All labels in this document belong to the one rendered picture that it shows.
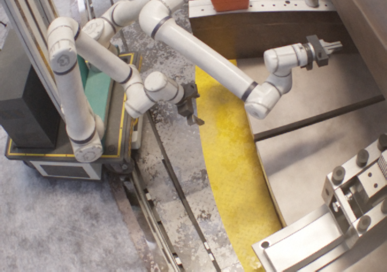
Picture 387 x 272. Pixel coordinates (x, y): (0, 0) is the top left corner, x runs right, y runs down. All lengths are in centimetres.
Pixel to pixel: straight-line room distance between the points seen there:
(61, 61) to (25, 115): 78
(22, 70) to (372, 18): 173
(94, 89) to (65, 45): 98
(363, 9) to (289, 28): 76
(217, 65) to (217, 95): 102
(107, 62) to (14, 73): 66
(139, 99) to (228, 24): 63
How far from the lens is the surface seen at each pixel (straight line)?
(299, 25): 240
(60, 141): 257
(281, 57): 177
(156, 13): 191
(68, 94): 178
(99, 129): 232
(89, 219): 267
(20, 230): 290
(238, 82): 181
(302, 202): 216
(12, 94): 224
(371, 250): 213
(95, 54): 189
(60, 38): 162
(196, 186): 258
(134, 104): 201
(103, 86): 252
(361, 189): 175
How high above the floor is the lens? 232
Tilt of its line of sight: 57 degrees down
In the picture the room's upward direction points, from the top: 15 degrees counter-clockwise
